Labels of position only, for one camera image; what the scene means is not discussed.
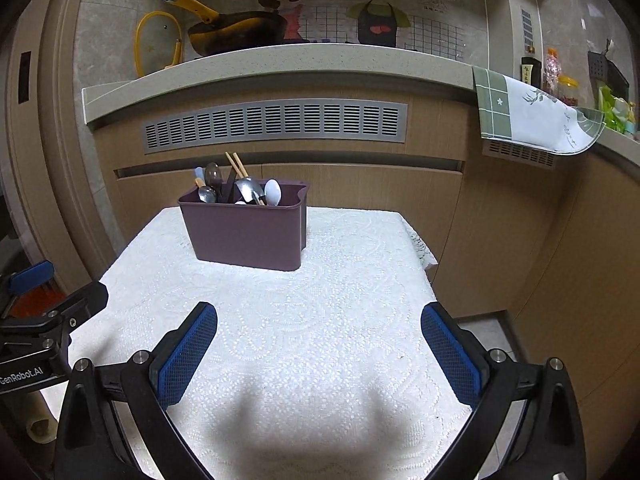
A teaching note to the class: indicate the purple utensil holder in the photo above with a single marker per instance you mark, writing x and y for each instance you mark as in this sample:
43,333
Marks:
240,235

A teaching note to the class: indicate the cartoon wall sticker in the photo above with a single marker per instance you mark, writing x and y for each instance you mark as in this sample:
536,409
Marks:
377,22

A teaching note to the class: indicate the stone kitchen countertop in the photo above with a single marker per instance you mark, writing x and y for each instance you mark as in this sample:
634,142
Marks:
300,62

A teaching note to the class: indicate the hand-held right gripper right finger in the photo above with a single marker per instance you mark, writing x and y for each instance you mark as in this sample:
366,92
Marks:
452,355

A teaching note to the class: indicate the clear bottle with red cap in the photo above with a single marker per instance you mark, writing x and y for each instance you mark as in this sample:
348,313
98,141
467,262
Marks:
551,72

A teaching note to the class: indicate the green checked white towel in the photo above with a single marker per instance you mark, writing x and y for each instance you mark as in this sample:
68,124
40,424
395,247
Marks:
530,110

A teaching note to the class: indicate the white plastic spoon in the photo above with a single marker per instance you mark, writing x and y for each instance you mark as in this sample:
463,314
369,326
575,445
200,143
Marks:
272,191

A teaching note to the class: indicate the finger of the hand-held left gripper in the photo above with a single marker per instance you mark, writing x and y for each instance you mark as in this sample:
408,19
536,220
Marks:
32,276
85,302

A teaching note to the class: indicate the wall vent panel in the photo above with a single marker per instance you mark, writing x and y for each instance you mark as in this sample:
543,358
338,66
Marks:
526,25

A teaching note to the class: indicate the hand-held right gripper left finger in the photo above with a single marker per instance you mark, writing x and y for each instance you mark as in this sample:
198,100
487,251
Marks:
187,355

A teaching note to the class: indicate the wooden chopstick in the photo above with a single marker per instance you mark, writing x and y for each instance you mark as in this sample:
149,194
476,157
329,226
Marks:
238,162
232,162

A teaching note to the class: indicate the white lace tablecloth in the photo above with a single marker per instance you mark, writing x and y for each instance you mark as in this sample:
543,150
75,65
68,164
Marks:
300,335

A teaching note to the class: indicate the long grey vent grille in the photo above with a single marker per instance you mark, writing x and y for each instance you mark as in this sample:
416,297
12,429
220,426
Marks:
275,127

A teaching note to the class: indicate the blue spoon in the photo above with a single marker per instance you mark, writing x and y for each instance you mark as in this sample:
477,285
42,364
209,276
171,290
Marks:
199,173

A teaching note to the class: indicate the black door latch plate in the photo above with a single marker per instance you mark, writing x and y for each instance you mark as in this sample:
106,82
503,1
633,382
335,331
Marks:
24,77

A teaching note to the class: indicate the dark sauce bottle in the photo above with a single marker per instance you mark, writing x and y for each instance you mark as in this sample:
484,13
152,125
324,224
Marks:
531,72

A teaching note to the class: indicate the green packets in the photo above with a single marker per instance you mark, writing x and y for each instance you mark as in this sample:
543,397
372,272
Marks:
610,105

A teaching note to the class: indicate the small grey vent grille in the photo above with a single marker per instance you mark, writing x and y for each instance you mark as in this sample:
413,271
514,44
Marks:
520,154

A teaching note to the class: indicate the metal shovel-shaped spoon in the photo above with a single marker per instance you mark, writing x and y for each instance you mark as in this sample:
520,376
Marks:
248,189

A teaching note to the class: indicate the black wall rack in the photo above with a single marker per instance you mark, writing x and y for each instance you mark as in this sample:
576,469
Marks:
602,70

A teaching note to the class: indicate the red floor mat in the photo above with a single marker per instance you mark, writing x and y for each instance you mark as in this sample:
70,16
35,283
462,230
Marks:
35,305

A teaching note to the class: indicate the person's left hand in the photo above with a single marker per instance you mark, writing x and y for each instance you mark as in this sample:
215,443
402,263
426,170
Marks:
35,415

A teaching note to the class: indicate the yellow-rimmed glass lid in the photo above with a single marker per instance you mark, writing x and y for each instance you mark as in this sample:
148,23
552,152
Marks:
157,45

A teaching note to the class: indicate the jar with yellow lid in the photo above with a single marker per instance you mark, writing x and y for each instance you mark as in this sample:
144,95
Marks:
568,92

